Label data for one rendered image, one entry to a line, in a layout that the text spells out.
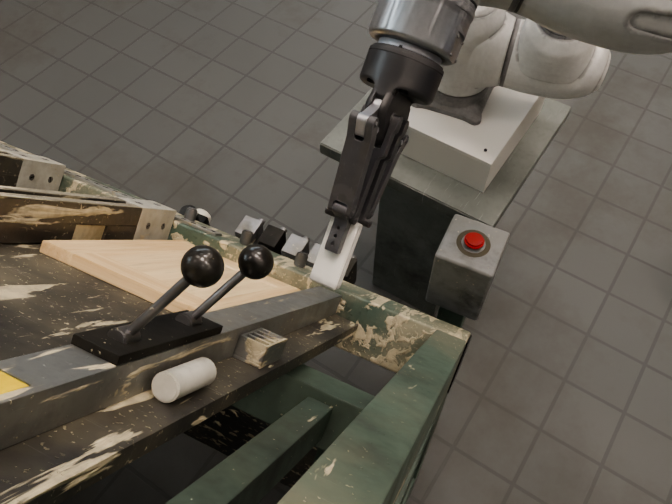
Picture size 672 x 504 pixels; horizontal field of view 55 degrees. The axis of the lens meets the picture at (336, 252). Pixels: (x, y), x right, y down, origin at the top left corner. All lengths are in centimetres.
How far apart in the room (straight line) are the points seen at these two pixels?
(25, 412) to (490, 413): 180
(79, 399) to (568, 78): 124
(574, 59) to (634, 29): 86
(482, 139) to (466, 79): 15
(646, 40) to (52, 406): 58
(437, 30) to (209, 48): 272
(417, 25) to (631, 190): 230
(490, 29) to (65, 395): 122
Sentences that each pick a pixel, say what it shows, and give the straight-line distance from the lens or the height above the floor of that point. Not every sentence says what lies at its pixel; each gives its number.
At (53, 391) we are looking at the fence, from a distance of 53.
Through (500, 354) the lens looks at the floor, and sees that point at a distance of 227.
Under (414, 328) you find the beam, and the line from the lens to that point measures 123.
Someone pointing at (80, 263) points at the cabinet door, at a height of 120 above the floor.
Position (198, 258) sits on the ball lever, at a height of 152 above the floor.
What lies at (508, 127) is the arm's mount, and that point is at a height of 86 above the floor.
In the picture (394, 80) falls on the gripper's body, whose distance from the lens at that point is 61.
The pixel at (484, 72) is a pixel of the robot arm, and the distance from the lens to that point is 156.
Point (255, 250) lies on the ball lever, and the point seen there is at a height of 143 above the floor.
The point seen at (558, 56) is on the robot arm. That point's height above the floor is 110.
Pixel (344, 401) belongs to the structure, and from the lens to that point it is 93.
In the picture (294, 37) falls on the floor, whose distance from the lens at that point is 331.
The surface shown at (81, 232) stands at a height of 111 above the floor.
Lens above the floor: 198
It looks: 55 degrees down
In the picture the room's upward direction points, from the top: straight up
